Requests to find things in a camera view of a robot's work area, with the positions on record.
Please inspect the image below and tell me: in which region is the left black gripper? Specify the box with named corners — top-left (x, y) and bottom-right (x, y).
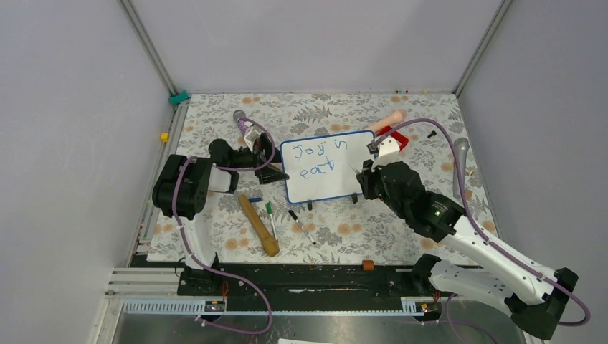
top-left (227, 133), bottom-right (290, 183)

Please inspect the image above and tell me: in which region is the blue-framed whiteboard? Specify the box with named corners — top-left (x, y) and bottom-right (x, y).
top-left (280, 130), bottom-right (375, 204)

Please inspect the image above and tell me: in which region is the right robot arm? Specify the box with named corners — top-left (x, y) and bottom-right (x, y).
top-left (356, 160), bottom-right (579, 340)

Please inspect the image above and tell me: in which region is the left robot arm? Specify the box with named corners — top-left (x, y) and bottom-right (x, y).
top-left (151, 133), bottom-right (289, 295)

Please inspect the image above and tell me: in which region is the purple patterned microphone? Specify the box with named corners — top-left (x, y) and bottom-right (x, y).
top-left (232, 109), bottom-right (252, 136)

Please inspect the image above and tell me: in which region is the red rectangular tray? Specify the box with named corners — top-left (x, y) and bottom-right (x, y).
top-left (376, 125), bottom-right (409, 151)

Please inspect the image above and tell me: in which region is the green-capped marker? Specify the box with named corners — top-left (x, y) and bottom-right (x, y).
top-left (265, 201), bottom-right (278, 241)

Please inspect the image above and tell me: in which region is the black-capped marker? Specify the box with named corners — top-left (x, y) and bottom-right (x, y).
top-left (288, 210), bottom-right (317, 245)

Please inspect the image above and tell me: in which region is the pink plastic cylinder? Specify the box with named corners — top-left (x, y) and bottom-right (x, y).
top-left (366, 109), bottom-right (407, 133)

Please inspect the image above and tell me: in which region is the floral patterned table mat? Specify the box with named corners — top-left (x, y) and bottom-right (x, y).
top-left (176, 94), bottom-right (471, 265)

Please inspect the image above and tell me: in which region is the silver grey microphone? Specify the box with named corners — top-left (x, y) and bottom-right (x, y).
top-left (452, 137), bottom-right (470, 199)

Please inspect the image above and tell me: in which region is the brown cork cylinder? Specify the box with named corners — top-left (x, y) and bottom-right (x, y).
top-left (361, 259), bottom-right (375, 272)

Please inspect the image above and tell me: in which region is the teal corner clip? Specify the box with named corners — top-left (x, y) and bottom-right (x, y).
top-left (168, 90), bottom-right (191, 106)

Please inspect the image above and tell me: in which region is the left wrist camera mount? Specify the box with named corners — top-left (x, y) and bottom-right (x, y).
top-left (243, 128), bottom-right (262, 152)

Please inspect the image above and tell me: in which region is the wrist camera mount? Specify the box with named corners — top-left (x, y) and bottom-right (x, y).
top-left (368, 138), bottom-right (400, 171)
top-left (243, 128), bottom-right (262, 152)

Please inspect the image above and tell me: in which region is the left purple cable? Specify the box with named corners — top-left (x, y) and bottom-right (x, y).
top-left (171, 116), bottom-right (277, 335)

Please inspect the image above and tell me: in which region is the purple cable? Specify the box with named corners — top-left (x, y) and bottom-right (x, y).
top-left (371, 118), bottom-right (592, 344)
top-left (171, 116), bottom-right (277, 335)

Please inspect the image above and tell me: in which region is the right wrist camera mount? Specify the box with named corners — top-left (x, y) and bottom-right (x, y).
top-left (368, 138), bottom-right (400, 171)

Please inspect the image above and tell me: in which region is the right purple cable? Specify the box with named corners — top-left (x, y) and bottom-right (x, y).
top-left (371, 118), bottom-right (592, 344)

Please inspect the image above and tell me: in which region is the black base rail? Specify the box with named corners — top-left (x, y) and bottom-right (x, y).
top-left (177, 263), bottom-right (445, 312)

